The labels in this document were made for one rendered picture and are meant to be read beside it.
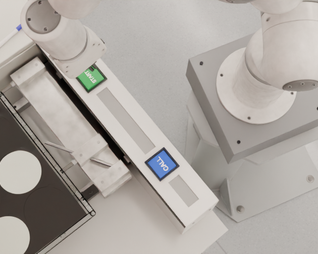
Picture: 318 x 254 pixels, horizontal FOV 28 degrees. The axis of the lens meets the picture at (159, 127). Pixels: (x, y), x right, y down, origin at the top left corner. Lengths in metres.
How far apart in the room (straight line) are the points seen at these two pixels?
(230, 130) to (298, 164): 0.99
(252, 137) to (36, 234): 0.54
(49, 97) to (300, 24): 0.67
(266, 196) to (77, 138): 1.06
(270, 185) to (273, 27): 1.33
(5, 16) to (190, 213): 0.63
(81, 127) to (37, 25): 0.47
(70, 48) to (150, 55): 1.39
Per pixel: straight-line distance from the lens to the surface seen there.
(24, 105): 1.57
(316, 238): 2.42
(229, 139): 1.46
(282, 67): 1.10
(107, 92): 1.45
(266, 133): 1.48
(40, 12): 1.09
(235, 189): 2.37
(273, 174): 2.41
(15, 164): 1.48
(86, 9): 0.97
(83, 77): 1.45
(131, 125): 1.42
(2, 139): 1.51
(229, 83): 1.49
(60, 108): 1.53
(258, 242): 2.37
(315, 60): 1.10
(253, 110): 1.48
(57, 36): 1.08
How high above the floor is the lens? 2.32
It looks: 74 degrees down
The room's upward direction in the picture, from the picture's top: 6 degrees clockwise
